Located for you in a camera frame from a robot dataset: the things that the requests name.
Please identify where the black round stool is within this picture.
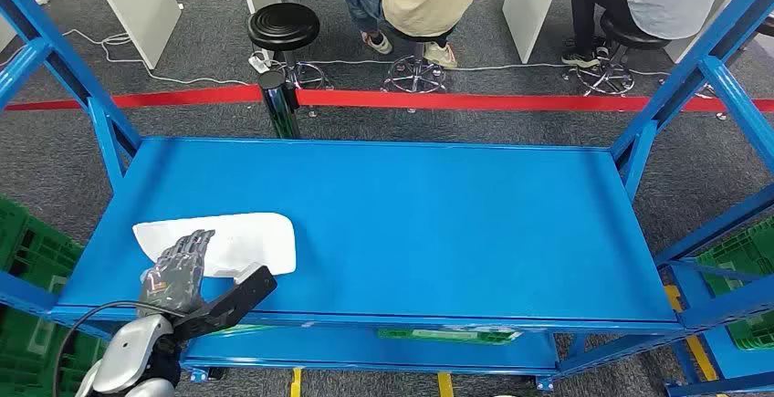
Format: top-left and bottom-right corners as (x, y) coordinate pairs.
(246, 2), (332, 91)
(568, 12), (673, 98)
(381, 24), (450, 95)

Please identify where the grey five-finger robot hand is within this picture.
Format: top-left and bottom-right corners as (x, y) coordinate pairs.
(137, 229), (216, 318)

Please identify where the red barrier belt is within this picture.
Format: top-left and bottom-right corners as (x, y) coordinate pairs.
(296, 89), (774, 114)
(3, 84), (264, 112)

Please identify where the yellow floor tape outline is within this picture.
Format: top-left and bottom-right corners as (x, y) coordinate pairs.
(288, 368), (455, 397)
(663, 285), (731, 397)

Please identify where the blue steel shelf rack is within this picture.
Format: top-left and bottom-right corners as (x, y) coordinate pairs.
(653, 185), (774, 397)
(0, 0), (774, 393)
(0, 270), (116, 341)

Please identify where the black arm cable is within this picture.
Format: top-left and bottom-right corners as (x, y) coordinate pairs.
(53, 300), (185, 397)

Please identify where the black barrier post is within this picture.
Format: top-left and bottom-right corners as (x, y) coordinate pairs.
(257, 69), (302, 141)

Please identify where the white plastic mirror cover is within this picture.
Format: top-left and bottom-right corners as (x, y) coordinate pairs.
(131, 213), (298, 278)

